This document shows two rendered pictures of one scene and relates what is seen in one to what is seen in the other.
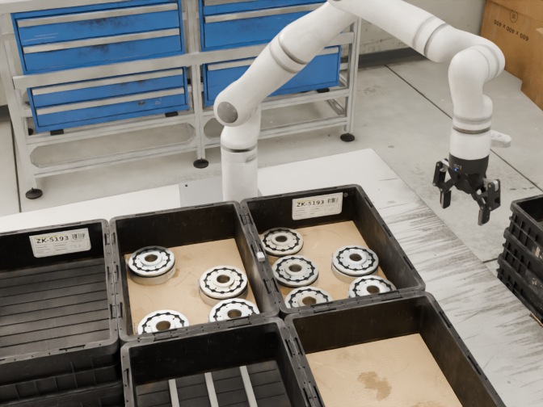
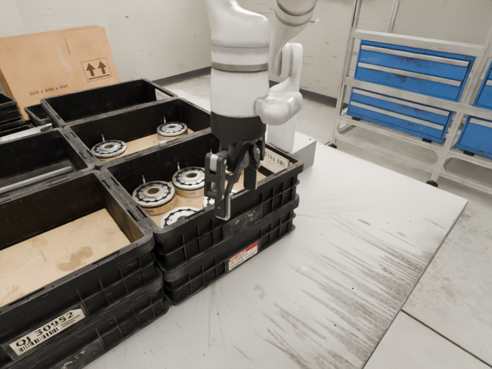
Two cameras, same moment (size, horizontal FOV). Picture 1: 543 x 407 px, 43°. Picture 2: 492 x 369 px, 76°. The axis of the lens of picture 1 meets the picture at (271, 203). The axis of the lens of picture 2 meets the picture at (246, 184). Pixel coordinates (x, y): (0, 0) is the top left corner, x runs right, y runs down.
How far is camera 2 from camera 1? 1.32 m
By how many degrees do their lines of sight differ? 52
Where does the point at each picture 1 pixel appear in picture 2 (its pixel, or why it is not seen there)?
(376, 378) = (84, 258)
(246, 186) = (272, 131)
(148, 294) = (150, 140)
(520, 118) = not seen: outside the picture
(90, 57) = (392, 81)
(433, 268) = (329, 292)
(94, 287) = not seen: hidden behind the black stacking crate
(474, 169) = (213, 127)
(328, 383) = (75, 232)
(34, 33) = (367, 56)
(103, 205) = not seen: hidden behind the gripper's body
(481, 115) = (216, 34)
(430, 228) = (392, 273)
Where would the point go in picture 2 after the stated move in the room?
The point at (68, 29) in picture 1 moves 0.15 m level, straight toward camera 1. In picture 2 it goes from (386, 58) to (375, 62)
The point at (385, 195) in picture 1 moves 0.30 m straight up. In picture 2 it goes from (406, 228) to (444, 132)
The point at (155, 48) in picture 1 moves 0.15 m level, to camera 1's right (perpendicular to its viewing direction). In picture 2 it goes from (437, 90) to (459, 97)
